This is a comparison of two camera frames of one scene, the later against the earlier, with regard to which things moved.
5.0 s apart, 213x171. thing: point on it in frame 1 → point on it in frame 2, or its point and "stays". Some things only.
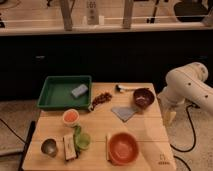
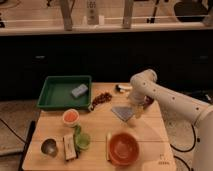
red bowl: [123, 148] stays
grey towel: [124, 112] stays
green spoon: [78, 131] stays
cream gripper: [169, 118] → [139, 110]
